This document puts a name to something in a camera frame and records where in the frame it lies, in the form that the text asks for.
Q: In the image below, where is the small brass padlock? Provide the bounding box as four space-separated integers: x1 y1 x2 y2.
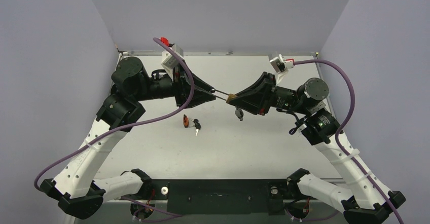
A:
209 88 237 104

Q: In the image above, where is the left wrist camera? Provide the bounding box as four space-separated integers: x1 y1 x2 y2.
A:
160 37 184 81

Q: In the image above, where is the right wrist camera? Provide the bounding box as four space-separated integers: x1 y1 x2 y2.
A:
269 53 295 85

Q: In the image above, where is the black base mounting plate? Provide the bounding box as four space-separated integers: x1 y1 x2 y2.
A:
129 179 307 215

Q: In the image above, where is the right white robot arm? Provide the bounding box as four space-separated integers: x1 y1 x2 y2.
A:
227 72 406 223

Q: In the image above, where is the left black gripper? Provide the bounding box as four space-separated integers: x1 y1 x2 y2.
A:
134 61 217 109

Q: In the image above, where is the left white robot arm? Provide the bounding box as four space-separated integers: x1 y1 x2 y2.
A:
40 57 215 219

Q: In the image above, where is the orange black padlock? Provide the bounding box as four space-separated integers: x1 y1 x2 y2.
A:
183 114 189 128

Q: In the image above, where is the black key bunch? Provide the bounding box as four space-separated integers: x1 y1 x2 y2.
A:
189 118 201 136

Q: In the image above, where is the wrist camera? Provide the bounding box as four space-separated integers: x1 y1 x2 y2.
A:
160 37 184 81
269 53 295 85

